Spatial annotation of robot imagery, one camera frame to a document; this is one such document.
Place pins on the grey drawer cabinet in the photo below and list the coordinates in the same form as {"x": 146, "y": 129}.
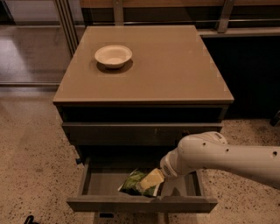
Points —
{"x": 171, "y": 78}

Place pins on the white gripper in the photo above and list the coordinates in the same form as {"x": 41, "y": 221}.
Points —
{"x": 166, "y": 170}

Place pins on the metal shelf frame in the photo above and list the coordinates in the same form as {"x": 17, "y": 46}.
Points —
{"x": 213, "y": 18}

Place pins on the black object at floor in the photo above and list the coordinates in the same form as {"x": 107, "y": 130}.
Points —
{"x": 30, "y": 220}

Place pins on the green jalapeno chip bag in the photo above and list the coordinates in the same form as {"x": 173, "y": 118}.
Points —
{"x": 131, "y": 185}

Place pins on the white paper bowl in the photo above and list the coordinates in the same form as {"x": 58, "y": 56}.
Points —
{"x": 113, "y": 56}

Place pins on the dark wheel at right edge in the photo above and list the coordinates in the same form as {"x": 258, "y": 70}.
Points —
{"x": 274, "y": 121}

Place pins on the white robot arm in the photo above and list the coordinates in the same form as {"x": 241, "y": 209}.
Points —
{"x": 210, "y": 150}

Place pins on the closed grey top drawer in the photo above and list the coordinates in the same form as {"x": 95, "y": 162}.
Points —
{"x": 133, "y": 134}

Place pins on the open grey middle drawer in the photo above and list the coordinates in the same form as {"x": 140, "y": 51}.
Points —
{"x": 103, "y": 175}

